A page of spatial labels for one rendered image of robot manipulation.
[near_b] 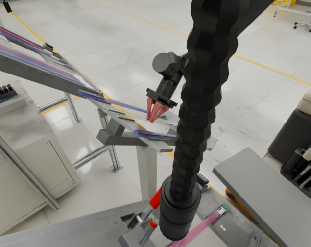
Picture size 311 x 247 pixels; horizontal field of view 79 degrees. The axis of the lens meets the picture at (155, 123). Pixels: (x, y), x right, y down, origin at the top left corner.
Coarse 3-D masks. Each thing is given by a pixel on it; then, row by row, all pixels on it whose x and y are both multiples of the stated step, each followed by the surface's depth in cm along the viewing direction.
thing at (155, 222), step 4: (152, 220) 14; (156, 220) 14; (148, 224) 14; (152, 224) 14; (156, 224) 14; (148, 228) 14; (152, 228) 14; (144, 232) 14; (148, 232) 14; (152, 232) 14; (140, 236) 14; (144, 236) 14; (148, 236) 14; (140, 240) 14; (144, 240) 14; (140, 244) 14
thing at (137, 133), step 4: (136, 132) 42; (140, 132) 42; (144, 132) 44; (148, 132) 46; (152, 132) 48; (136, 136) 42; (140, 136) 43; (144, 136) 44; (148, 136) 45; (152, 136) 47; (156, 136) 48; (160, 136) 50; (164, 136) 52; (168, 136) 54; (172, 136) 56
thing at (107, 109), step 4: (104, 108) 47; (108, 108) 47; (112, 108) 49; (108, 112) 47; (112, 112) 48; (116, 112) 50; (120, 112) 51; (124, 112) 52; (128, 112) 55; (128, 116) 54; (132, 116) 56; (136, 116) 57; (140, 116) 59; (144, 116) 63; (144, 120) 62; (148, 120) 64; (156, 120) 68; (164, 124) 74; (168, 124) 77; (172, 124) 80
